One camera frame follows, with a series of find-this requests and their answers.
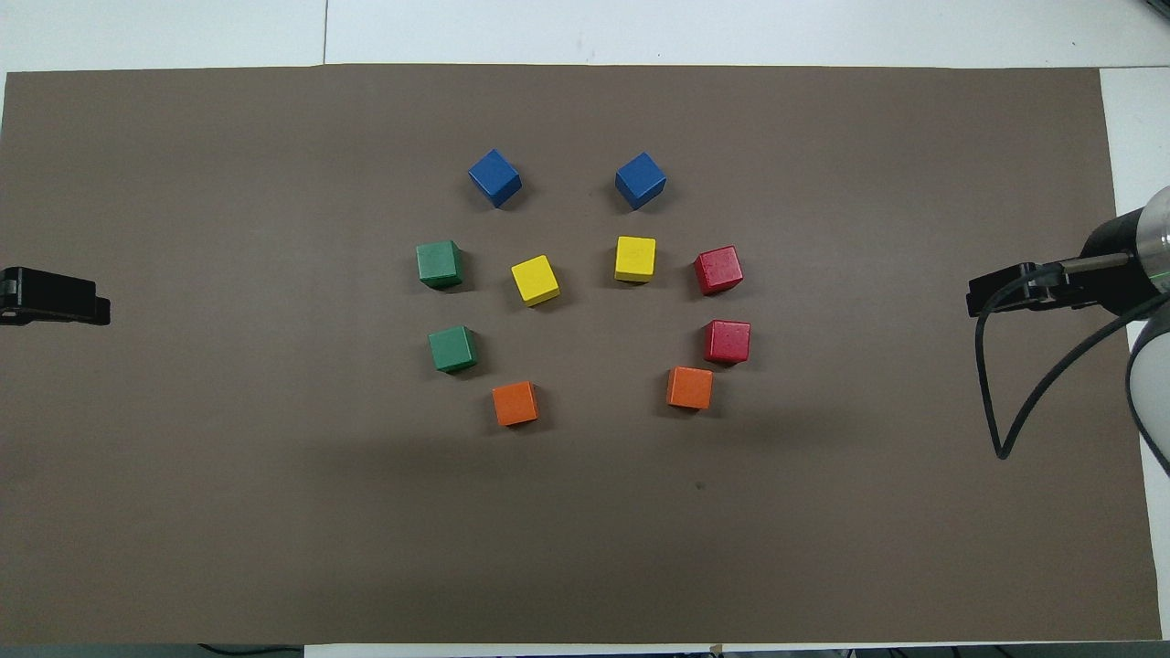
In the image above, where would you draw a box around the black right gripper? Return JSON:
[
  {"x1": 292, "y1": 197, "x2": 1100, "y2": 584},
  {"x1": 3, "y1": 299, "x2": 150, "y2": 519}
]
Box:
[{"x1": 967, "y1": 210, "x2": 1148, "y2": 317}]

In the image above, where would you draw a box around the green wooden cube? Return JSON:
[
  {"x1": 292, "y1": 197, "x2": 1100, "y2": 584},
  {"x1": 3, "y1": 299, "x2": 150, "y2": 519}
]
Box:
[
  {"x1": 416, "y1": 240, "x2": 464, "y2": 290},
  {"x1": 428, "y1": 325, "x2": 479, "y2": 374}
]

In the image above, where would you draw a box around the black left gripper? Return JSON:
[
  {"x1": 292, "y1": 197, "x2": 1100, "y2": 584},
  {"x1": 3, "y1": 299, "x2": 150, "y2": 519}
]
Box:
[{"x1": 0, "y1": 267, "x2": 112, "y2": 326}]

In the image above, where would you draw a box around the orange wooden cube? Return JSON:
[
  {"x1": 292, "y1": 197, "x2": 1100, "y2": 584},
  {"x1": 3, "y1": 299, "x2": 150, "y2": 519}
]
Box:
[
  {"x1": 492, "y1": 381, "x2": 539, "y2": 427},
  {"x1": 666, "y1": 366, "x2": 714, "y2": 410}
]

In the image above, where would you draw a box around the yellow wooden cube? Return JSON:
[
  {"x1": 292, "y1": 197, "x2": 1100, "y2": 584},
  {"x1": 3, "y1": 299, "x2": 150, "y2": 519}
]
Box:
[
  {"x1": 614, "y1": 236, "x2": 657, "y2": 283},
  {"x1": 510, "y1": 255, "x2": 561, "y2": 306}
]

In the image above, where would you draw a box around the red wooden cube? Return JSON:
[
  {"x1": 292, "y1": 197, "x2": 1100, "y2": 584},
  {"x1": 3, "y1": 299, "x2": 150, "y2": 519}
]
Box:
[
  {"x1": 704, "y1": 320, "x2": 751, "y2": 365},
  {"x1": 694, "y1": 245, "x2": 744, "y2": 296}
]

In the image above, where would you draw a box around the brown table mat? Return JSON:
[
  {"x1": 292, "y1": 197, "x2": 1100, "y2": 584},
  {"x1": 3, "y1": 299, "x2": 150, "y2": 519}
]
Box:
[{"x1": 0, "y1": 64, "x2": 1162, "y2": 645}]

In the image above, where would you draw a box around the blue wooden cube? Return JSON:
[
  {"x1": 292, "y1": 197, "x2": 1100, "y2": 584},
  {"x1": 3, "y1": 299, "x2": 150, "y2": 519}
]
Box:
[
  {"x1": 468, "y1": 149, "x2": 524, "y2": 208},
  {"x1": 614, "y1": 152, "x2": 667, "y2": 211}
]

